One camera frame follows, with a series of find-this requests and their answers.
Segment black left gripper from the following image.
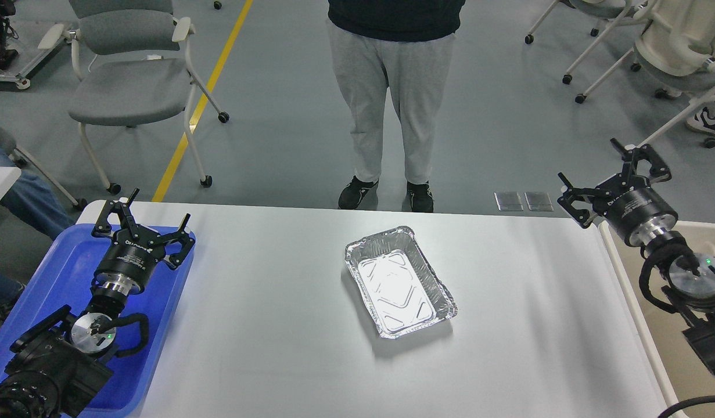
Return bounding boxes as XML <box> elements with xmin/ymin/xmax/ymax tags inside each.
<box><xmin>91</xmin><ymin>188</ymin><xmax>196</xmax><ymax>296</ymax></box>

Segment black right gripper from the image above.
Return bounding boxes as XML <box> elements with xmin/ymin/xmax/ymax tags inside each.
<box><xmin>557</xmin><ymin>138</ymin><xmax>679</xmax><ymax>248</ymax></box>

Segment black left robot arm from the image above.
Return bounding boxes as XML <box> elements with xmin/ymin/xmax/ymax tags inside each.
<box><xmin>0</xmin><ymin>201</ymin><xmax>196</xmax><ymax>417</ymax></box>

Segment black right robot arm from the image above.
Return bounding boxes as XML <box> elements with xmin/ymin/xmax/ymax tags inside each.
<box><xmin>558</xmin><ymin>138</ymin><xmax>715</xmax><ymax>417</ymax></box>

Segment right metal floor plate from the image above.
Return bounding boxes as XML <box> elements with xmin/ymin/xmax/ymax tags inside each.
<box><xmin>524</xmin><ymin>192</ymin><xmax>554</xmax><ymax>212</ymax></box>

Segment metal floor plate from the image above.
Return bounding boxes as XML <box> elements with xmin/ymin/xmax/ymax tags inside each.
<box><xmin>524</xmin><ymin>192</ymin><xmax>554</xmax><ymax>212</ymax></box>
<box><xmin>494</xmin><ymin>192</ymin><xmax>524</xmax><ymax>212</ymax></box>

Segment blue plastic tray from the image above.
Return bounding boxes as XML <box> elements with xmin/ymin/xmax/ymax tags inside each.
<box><xmin>0</xmin><ymin>224</ymin><xmax>193</xmax><ymax>417</ymax></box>

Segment left metal floor plate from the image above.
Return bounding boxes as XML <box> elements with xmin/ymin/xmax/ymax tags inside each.
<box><xmin>494</xmin><ymin>192</ymin><xmax>524</xmax><ymax>212</ymax></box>

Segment black white sneaker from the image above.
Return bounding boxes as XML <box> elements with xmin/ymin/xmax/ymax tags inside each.
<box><xmin>685</xmin><ymin>106</ymin><xmax>715</xmax><ymax>137</ymax></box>

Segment white chair right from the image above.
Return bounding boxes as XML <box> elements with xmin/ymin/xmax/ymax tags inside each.
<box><xmin>524</xmin><ymin>0</ymin><xmax>715</xmax><ymax>149</ymax></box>

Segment grey office chair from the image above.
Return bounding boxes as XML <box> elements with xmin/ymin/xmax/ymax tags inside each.
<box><xmin>38</xmin><ymin>1</ymin><xmax>229</xmax><ymax>194</ymax></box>

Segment beige plastic bin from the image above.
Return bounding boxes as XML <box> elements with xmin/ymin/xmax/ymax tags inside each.
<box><xmin>598</xmin><ymin>221</ymin><xmax>715</xmax><ymax>417</ymax></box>

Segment black equipment on cart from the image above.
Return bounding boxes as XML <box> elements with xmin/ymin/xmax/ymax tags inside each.
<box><xmin>0</xmin><ymin>1</ymin><xmax>67</xmax><ymax>90</ymax></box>

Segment aluminium foil tray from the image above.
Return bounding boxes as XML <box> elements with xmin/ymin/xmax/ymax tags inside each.
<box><xmin>344</xmin><ymin>226</ymin><xmax>458</xmax><ymax>340</ymax></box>

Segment standing person grey trousers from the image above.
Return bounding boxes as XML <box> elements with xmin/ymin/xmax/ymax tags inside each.
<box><xmin>328</xmin><ymin>1</ymin><xmax>465</xmax><ymax>212</ymax></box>

